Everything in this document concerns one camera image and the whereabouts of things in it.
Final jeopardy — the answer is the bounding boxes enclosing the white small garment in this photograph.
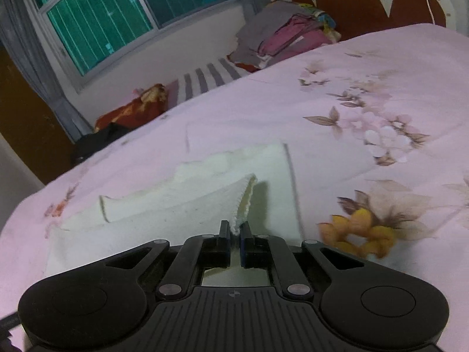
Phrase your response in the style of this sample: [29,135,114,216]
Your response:
[45,144,302,277]

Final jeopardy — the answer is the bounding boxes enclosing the pile of folded clothes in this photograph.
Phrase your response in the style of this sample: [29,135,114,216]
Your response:
[227,0,341,72]

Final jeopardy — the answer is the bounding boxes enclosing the black cloth on bed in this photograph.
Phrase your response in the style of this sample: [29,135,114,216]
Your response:
[71,123,133,166]

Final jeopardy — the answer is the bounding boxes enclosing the red orange patterned cloth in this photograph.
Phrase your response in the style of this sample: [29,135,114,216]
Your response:
[95,84,169,133]

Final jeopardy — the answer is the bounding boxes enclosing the pink floral bed cover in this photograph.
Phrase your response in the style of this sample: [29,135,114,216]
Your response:
[1,24,468,351]

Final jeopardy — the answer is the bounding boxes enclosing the grey white striped sheet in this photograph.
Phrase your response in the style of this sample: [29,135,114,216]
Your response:
[166,57,250,109]

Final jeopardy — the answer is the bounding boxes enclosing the window with green pane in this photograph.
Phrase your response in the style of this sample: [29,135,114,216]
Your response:
[28,0,236,92]

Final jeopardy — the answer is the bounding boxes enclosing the grey left curtain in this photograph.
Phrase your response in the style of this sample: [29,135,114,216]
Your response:
[1,0,91,142]

